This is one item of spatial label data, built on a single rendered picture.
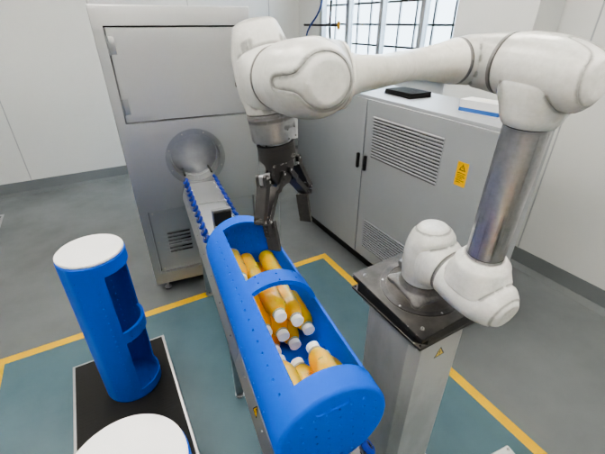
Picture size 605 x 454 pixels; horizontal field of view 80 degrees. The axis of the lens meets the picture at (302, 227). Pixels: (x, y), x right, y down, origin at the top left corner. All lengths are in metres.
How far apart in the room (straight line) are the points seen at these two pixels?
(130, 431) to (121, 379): 1.10
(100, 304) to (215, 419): 0.93
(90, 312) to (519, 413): 2.31
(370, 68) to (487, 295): 0.73
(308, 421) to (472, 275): 0.57
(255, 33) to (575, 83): 0.58
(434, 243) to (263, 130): 0.71
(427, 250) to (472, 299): 0.20
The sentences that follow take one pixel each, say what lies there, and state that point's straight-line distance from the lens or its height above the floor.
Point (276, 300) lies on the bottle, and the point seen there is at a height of 1.17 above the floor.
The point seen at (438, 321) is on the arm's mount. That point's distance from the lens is 1.31.
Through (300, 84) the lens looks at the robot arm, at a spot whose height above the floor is 1.85.
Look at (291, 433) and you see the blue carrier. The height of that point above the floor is 1.16.
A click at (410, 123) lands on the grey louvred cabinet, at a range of 2.53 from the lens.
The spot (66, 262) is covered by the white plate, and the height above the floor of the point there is 1.04.
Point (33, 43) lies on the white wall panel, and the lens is 5.49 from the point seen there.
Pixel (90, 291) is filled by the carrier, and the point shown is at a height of 0.91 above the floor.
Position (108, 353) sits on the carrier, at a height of 0.53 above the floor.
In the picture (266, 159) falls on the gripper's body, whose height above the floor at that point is 1.68.
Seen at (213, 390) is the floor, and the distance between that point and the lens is 2.42.
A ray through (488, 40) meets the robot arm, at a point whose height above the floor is 1.88.
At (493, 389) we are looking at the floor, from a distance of 2.63.
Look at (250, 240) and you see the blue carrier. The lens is 1.55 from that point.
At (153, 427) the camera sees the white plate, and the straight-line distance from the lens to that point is 1.10.
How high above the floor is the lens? 1.92
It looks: 30 degrees down
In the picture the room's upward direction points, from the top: straight up
